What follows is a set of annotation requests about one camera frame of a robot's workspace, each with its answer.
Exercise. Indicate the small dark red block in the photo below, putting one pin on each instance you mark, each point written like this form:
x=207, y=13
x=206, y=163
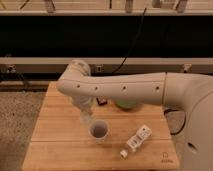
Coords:
x=101, y=101

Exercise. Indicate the wooden board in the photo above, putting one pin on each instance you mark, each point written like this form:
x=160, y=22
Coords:
x=61, y=141

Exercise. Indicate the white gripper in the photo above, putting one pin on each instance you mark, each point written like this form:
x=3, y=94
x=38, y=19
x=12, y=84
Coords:
x=83, y=103

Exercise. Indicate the metal rail frame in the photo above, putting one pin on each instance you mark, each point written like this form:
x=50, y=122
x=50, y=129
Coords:
x=108, y=65

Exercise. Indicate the white plastic bottle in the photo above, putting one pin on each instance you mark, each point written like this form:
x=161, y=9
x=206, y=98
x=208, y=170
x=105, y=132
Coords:
x=135, y=141

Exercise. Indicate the green bowl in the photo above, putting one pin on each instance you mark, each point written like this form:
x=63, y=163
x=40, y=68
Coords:
x=126, y=104

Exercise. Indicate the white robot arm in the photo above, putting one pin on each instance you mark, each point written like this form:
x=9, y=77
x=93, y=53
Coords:
x=191, y=93

